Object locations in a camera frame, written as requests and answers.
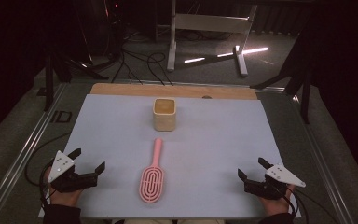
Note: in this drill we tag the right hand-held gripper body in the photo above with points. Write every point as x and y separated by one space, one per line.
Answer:
268 188

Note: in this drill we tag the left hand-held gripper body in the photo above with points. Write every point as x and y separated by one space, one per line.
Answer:
62 165

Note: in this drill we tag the pink hairbrush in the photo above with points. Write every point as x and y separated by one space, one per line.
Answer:
152 183

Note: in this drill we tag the beige square cup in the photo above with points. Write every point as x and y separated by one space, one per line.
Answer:
164 122

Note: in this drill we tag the person's right hand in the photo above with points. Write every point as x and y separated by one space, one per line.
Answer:
276 207

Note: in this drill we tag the person's left hand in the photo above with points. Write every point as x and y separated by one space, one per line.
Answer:
63 198

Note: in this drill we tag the light blue table mat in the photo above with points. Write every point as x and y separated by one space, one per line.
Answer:
214 146

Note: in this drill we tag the black tripod stand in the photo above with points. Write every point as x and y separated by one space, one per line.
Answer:
48 81
306 93

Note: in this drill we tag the dark equipment rack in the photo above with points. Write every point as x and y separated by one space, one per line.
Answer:
113 28

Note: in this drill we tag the white metal stand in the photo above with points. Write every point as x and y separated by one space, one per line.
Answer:
211 23

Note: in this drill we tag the aluminium rail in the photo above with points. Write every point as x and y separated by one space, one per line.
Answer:
18 161
323 168

